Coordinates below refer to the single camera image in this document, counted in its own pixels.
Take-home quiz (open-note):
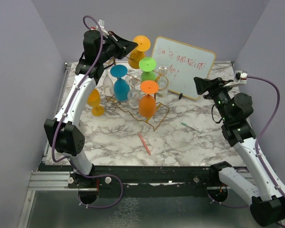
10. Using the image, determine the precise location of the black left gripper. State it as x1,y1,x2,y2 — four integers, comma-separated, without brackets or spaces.
98,30,137,63

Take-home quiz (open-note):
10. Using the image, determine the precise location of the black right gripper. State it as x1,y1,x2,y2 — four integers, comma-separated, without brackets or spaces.
194,76,234,123

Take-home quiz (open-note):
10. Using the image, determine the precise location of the yellow plastic wine glass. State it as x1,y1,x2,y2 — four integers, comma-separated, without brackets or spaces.
87,89,104,116
128,35,151,69

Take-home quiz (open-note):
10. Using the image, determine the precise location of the green plastic wine glass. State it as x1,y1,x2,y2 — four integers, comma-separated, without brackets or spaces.
139,57,156,82

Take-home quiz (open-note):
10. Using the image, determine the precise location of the blue plastic wine glass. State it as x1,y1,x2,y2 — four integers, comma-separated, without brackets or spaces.
110,65,130,102

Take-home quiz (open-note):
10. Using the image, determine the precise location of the clear tall wine glass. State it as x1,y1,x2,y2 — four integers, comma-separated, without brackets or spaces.
103,64,114,96

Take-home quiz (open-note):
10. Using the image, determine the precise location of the orange plastic wine glass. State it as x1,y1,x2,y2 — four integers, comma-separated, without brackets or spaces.
139,80,159,118

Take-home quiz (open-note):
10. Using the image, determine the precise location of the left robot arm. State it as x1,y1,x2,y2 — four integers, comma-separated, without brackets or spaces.
44,29,138,188

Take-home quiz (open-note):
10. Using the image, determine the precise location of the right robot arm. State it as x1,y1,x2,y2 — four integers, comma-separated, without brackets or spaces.
194,77,285,227

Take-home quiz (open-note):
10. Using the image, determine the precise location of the yellow framed whiteboard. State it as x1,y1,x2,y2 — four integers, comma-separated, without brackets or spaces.
152,37,216,100

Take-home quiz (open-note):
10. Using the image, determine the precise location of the white green marker pen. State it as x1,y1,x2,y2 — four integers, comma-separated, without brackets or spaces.
181,122,202,133

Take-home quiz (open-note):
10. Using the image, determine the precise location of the red marker pen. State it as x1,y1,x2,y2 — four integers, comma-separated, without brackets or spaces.
138,133,151,155

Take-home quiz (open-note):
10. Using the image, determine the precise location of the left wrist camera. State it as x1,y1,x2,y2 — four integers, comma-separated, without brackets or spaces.
90,19,109,36

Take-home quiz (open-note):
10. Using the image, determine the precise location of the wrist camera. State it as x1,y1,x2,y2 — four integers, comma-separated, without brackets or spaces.
90,19,109,36
224,70,248,88

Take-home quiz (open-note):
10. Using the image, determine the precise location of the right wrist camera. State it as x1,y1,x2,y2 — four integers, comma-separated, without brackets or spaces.
224,70,248,88

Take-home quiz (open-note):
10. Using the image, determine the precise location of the gold wire wine glass rack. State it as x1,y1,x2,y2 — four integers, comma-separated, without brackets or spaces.
102,51,171,131

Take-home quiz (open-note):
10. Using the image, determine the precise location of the black metal base frame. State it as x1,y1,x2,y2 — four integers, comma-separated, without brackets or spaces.
38,163,232,201

